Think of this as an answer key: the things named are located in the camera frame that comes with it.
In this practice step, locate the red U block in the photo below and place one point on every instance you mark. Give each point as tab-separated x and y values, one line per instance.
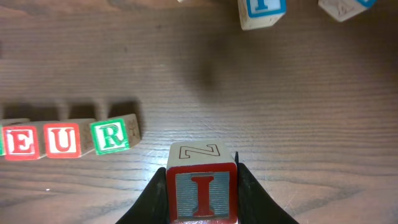
69	139

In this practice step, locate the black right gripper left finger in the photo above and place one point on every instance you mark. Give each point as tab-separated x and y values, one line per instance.
152	206

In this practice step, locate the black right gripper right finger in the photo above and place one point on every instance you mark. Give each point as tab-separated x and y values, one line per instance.
255	205

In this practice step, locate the red I block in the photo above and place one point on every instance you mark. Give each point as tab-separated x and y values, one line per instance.
202	183

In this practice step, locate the red E wooden block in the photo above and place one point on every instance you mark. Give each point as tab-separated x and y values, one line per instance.
25	141

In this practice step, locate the green R wooden block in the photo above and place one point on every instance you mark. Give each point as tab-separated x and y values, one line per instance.
115	134

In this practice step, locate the blue P wooden block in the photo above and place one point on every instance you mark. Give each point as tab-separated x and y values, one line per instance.
256	14

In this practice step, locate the blue 2 wooden block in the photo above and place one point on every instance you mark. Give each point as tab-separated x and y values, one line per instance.
342	10

